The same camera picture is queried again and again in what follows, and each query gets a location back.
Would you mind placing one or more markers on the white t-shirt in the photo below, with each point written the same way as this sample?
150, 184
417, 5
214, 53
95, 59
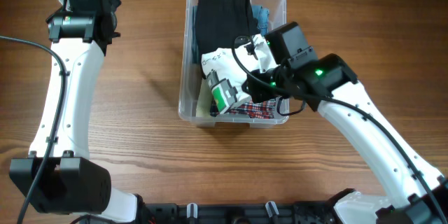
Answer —
225, 77

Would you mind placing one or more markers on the plaid shirt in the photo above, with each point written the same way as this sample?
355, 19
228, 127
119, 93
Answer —
264, 110

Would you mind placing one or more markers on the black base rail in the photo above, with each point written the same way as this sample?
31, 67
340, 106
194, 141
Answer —
267, 213

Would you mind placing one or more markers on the black garment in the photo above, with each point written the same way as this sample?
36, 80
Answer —
218, 22

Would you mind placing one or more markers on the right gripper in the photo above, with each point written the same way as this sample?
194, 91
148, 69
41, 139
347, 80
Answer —
257, 92

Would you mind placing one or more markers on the cream cloth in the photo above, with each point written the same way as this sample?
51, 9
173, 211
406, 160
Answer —
204, 101

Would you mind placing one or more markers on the blue denim jeans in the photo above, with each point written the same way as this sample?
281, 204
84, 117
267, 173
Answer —
259, 13

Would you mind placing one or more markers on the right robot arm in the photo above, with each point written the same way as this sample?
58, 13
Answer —
415, 191

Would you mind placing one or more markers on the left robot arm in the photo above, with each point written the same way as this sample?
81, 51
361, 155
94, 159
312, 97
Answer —
57, 175

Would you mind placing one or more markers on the clear plastic storage container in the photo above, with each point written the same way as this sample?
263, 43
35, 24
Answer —
191, 77

